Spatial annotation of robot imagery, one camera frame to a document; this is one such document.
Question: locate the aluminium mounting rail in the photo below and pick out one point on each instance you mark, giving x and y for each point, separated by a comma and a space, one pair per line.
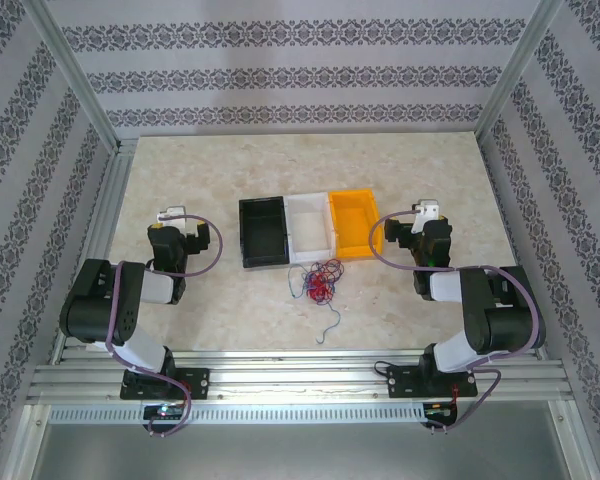
300, 372

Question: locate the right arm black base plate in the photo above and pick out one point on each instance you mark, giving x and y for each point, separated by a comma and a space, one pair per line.
405, 380

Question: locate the yellow plastic bin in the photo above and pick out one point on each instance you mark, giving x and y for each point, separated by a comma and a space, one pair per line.
352, 225

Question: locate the white plastic bin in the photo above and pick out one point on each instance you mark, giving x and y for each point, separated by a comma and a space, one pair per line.
310, 230

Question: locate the aluminium side rail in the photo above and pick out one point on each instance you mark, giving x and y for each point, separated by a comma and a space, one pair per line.
110, 200

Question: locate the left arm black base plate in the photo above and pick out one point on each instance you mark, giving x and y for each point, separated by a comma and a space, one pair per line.
195, 382

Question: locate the black plastic bin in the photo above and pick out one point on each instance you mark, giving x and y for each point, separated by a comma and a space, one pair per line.
262, 235

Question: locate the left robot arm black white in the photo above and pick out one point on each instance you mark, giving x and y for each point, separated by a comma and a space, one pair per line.
130, 290

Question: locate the aluminium frame post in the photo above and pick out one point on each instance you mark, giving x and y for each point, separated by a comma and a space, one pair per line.
75, 75
517, 70

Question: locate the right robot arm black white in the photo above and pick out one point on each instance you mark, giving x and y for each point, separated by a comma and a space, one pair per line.
495, 310

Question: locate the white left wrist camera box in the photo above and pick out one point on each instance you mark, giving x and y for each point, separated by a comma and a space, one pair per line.
172, 214

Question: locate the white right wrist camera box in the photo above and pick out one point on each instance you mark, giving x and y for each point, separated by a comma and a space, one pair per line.
428, 209

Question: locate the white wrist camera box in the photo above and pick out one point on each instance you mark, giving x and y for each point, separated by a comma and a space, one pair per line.
428, 209
172, 214

